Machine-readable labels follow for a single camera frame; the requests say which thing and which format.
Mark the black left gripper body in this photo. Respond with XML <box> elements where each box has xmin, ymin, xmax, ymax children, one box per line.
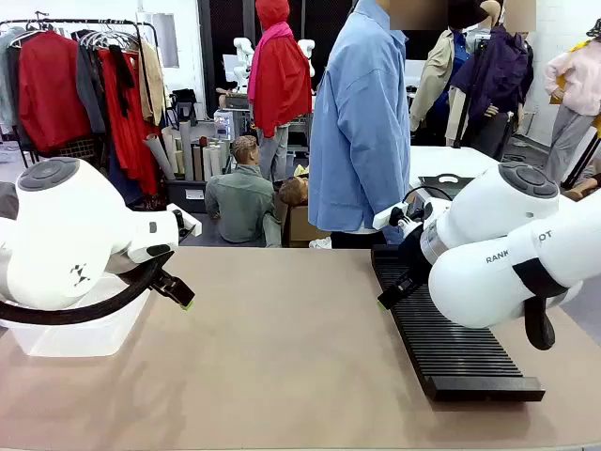
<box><xmin>148</xmin><ymin>265</ymin><xmax>179</xmax><ymax>295</ymax></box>

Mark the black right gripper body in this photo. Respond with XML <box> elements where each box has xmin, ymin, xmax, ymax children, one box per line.
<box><xmin>398</xmin><ymin>225</ymin><xmax>431</xmax><ymax>285</ymax></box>

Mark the black slotted PCB rack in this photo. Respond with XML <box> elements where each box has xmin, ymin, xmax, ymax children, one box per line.
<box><xmin>370</xmin><ymin>243</ymin><xmax>547</xmax><ymax>403</ymax></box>

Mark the white side table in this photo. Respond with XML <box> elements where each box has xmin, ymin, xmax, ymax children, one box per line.
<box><xmin>407</xmin><ymin>145</ymin><xmax>502</xmax><ymax>190</ymax></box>

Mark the clear plastic storage box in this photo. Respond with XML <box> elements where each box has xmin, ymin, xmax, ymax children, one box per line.
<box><xmin>0</xmin><ymin>272</ymin><xmax>157</xmax><ymax>359</ymax></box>

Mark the seated mannequin green jacket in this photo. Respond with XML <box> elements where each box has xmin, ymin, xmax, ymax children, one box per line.
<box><xmin>203</xmin><ymin>134</ymin><xmax>284</xmax><ymax>249</ymax></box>

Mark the brown cardboard box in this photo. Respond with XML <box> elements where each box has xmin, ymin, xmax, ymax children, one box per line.
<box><xmin>273</xmin><ymin>191</ymin><xmax>331</xmax><ymax>249</ymax></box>

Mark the black bin of paper rolls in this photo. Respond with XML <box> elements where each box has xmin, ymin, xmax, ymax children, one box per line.
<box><xmin>142</xmin><ymin>118</ymin><xmax>232</xmax><ymax>214</ymax></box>

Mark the person in blue shirt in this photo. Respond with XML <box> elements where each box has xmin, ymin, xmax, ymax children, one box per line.
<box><xmin>307</xmin><ymin>0</ymin><xmax>412</xmax><ymax>249</ymax></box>

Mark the mannequin head brown hair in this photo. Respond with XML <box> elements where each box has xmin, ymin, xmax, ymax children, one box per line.
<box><xmin>278</xmin><ymin>175</ymin><xmax>311</xmax><ymax>207</ymax></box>

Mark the red dress on hanger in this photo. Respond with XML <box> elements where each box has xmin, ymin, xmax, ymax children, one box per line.
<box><xmin>97</xmin><ymin>45</ymin><xmax>160</xmax><ymax>197</ymax></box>

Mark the mannequin beige coat black hat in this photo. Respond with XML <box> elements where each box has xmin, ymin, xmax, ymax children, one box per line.
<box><xmin>408</xmin><ymin>0</ymin><xmax>493</xmax><ymax>148</ymax></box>

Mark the mannequin in purple jacket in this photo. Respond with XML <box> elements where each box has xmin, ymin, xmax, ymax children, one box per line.
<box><xmin>449</xmin><ymin>23</ymin><xmax>536</xmax><ymax>162</ymax></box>

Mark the beige hanging garment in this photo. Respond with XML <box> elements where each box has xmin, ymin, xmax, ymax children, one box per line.
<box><xmin>137</xmin><ymin>39</ymin><xmax>166</xmax><ymax>127</ymax></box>

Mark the black hanging scarf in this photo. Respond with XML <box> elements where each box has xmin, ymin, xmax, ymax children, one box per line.
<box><xmin>108</xmin><ymin>43</ymin><xmax>136</xmax><ymax>119</ymax></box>

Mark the dark grey hanging garment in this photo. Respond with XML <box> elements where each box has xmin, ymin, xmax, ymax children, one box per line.
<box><xmin>75</xmin><ymin>42</ymin><xmax>108</xmax><ymax>136</ymax></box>

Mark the red jacket on hanger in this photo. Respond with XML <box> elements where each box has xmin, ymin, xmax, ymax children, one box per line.
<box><xmin>17</xmin><ymin>29</ymin><xmax>92</xmax><ymax>155</ymax></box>

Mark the mannequin in red hooded coat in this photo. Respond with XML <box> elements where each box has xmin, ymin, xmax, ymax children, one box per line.
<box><xmin>247</xmin><ymin>0</ymin><xmax>315</xmax><ymax>183</ymax></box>

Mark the mannequin in pink top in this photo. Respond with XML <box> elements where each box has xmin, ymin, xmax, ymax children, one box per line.
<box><xmin>543</xmin><ymin>17</ymin><xmax>601</xmax><ymax>187</ymax></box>

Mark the light grey hanging garment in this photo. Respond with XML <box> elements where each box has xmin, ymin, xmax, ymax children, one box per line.
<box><xmin>0</xmin><ymin>26</ymin><xmax>23</xmax><ymax>135</ymax></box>

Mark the black metal clothes rack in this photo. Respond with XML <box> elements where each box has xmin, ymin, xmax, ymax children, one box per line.
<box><xmin>0</xmin><ymin>10</ymin><xmax>160</xmax><ymax>156</ymax></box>

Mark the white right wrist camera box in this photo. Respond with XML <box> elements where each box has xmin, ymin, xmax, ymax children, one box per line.
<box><xmin>372</xmin><ymin>203</ymin><xmax>408</xmax><ymax>232</ymax></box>

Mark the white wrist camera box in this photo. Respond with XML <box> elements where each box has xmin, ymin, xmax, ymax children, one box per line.
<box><xmin>372</xmin><ymin>203</ymin><xmax>408</xmax><ymax>232</ymax></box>
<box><xmin>166</xmin><ymin>203</ymin><xmax>204</xmax><ymax>239</ymax></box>

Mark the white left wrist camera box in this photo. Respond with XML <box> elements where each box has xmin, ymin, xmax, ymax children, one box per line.
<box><xmin>166</xmin><ymin>203</ymin><xmax>204</xmax><ymax>239</ymax></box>

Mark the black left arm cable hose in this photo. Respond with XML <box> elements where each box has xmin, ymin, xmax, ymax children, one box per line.
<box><xmin>0</xmin><ymin>256</ymin><xmax>176</xmax><ymax>326</ymax></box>

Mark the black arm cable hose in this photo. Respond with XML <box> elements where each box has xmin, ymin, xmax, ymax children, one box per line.
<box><xmin>0</xmin><ymin>256</ymin><xmax>176</xmax><ymax>326</ymax></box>
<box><xmin>511</xmin><ymin>257</ymin><xmax>584</xmax><ymax>351</ymax></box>

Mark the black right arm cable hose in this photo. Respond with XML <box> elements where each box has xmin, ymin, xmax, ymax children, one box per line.
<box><xmin>511</xmin><ymin>257</ymin><xmax>584</xmax><ymax>351</ymax></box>

